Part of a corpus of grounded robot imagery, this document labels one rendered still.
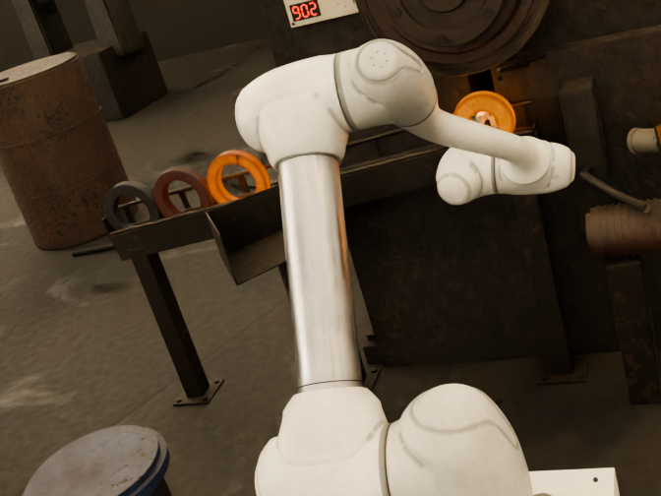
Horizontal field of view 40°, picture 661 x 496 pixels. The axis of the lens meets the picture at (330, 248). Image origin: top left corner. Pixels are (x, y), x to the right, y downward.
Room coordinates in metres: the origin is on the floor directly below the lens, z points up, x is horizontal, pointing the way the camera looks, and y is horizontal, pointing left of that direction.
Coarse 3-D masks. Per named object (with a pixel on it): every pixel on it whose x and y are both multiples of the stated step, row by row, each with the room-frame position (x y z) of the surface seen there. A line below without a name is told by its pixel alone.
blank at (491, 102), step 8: (472, 96) 2.16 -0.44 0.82; (480, 96) 2.16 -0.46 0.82; (488, 96) 2.15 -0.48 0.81; (496, 96) 2.15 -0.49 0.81; (464, 104) 2.17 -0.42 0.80; (472, 104) 2.17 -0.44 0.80; (480, 104) 2.16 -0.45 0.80; (488, 104) 2.15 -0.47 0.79; (496, 104) 2.14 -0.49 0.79; (504, 104) 2.14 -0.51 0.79; (456, 112) 2.18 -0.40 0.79; (464, 112) 2.18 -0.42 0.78; (472, 112) 2.17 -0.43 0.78; (488, 112) 2.15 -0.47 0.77; (496, 112) 2.15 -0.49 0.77; (504, 112) 2.14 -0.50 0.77; (512, 112) 2.14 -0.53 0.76; (496, 120) 2.15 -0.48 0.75; (504, 120) 2.14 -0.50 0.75; (512, 120) 2.13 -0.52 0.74; (504, 128) 2.14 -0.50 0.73; (512, 128) 2.13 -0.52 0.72
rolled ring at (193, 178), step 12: (180, 168) 2.54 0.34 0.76; (156, 180) 2.57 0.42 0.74; (168, 180) 2.55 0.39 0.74; (180, 180) 2.53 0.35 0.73; (192, 180) 2.51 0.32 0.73; (204, 180) 2.52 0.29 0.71; (156, 192) 2.57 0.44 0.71; (204, 192) 2.50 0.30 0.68; (156, 204) 2.58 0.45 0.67; (168, 204) 2.58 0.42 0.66; (204, 204) 2.51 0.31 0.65; (168, 216) 2.57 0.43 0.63
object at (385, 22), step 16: (368, 0) 2.21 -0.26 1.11; (512, 0) 2.06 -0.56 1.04; (528, 0) 2.06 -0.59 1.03; (384, 16) 2.20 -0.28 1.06; (512, 16) 2.08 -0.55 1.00; (400, 32) 2.17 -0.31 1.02; (496, 32) 2.08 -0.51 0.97; (512, 32) 2.08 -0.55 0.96; (416, 48) 2.18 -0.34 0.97; (432, 48) 2.14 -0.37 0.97; (448, 48) 2.13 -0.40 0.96; (464, 48) 2.11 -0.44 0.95; (480, 48) 2.12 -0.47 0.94; (496, 48) 2.10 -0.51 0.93
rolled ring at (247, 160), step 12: (228, 156) 2.47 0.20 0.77; (240, 156) 2.45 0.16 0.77; (252, 156) 2.46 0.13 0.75; (216, 168) 2.49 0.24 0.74; (252, 168) 2.44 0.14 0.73; (264, 168) 2.45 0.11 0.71; (216, 180) 2.50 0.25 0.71; (264, 180) 2.43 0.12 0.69; (216, 192) 2.50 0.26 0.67; (228, 192) 2.52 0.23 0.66
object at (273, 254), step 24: (264, 192) 2.25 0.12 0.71; (216, 216) 2.23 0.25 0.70; (240, 216) 2.24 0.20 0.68; (264, 216) 2.25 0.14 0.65; (216, 240) 2.16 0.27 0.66; (240, 240) 2.23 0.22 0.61; (264, 240) 2.23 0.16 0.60; (240, 264) 2.14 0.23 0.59; (264, 264) 2.08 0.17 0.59; (288, 288) 2.12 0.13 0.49
